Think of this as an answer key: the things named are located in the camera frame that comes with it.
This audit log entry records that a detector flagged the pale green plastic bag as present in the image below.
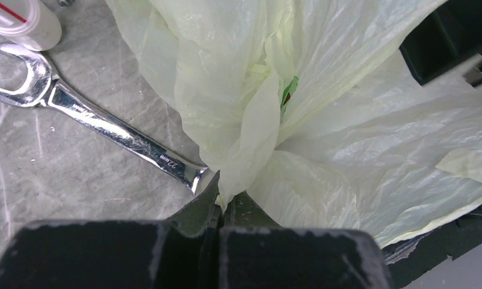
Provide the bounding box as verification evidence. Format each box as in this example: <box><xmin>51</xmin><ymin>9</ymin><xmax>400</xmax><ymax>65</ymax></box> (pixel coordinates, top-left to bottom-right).
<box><xmin>107</xmin><ymin>1</ymin><xmax>482</xmax><ymax>246</ymax></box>

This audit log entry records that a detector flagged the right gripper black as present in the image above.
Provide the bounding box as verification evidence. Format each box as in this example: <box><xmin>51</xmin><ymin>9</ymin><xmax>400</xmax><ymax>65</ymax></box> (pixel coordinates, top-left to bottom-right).
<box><xmin>400</xmin><ymin>1</ymin><xmax>482</xmax><ymax>86</ymax></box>

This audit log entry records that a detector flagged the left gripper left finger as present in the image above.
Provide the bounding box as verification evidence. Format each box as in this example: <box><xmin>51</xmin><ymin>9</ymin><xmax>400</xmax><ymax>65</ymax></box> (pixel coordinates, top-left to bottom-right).
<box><xmin>168</xmin><ymin>171</ymin><xmax>220</xmax><ymax>235</ymax></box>

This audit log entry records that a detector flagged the silver combination wrench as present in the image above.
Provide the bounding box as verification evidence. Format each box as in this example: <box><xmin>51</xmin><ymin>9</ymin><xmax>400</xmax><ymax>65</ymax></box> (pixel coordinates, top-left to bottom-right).
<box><xmin>0</xmin><ymin>43</ymin><xmax>213</xmax><ymax>196</ymax></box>

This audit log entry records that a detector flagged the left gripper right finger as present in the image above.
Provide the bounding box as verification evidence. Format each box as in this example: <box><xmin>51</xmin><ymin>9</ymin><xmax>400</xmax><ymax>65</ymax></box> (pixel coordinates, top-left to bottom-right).
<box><xmin>224</xmin><ymin>191</ymin><xmax>280</xmax><ymax>228</ymax></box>

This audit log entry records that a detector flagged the white pipe frame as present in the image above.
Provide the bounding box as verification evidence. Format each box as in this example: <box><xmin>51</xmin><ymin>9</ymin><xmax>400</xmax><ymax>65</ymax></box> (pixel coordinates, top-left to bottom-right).
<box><xmin>0</xmin><ymin>0</ymin><xmax>63</xmax><ymax>51</ymax></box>

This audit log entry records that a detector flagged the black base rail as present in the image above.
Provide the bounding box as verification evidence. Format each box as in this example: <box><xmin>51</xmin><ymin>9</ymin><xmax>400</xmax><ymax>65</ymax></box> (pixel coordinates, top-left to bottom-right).
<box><xmin>382</xmin><ymin>205</ymin><xmax>482</xmax><ymax>288</ymax></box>

